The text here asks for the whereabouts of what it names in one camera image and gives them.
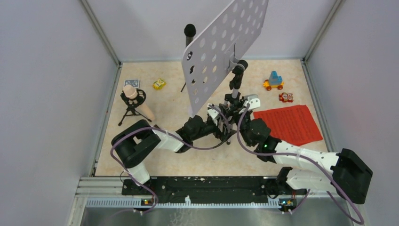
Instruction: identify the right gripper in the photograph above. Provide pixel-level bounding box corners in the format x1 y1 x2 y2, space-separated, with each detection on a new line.
219 101 253 147

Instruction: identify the red sheet music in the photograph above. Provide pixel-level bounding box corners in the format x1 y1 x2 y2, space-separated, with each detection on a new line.
253 105 323 146

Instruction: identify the silver music stand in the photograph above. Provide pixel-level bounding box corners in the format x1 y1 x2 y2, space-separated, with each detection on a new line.
182 0 268 116

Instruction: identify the toy microphone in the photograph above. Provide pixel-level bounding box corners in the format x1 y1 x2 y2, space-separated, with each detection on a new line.
118 84 155 126

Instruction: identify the black microphone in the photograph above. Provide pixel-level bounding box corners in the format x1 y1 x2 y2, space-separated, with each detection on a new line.
184 24 197 47

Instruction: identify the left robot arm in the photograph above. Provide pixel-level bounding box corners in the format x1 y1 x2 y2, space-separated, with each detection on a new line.
111 110 236 195

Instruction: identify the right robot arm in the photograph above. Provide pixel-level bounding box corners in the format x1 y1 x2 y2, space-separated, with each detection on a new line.
232 107 373 204

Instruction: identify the red owl toy block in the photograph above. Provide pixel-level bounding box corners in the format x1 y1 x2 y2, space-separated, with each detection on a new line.
279 92 294 103

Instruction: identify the yellow toy car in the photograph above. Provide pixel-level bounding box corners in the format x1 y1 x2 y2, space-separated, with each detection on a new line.
263 71 284 91

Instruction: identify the yellow toy block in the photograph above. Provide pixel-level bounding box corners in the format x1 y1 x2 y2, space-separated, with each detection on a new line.
152 79 166 90

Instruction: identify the blue playing card box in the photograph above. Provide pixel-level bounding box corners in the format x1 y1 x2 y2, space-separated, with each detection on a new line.
124 79 140 89

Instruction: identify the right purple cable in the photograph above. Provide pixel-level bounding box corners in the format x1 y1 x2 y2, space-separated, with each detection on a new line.
236 104 365 225

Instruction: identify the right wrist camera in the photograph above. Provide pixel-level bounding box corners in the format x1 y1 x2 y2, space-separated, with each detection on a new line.
243 94 261 111

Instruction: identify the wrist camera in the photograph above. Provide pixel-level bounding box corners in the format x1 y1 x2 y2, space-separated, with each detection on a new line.
207 103 221 125
243 94 261 111

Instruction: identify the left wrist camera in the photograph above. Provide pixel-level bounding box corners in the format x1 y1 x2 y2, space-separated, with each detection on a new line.
207 103 221 125

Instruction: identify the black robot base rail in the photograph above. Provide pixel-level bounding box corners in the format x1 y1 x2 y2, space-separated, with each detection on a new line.
121 176 306 204

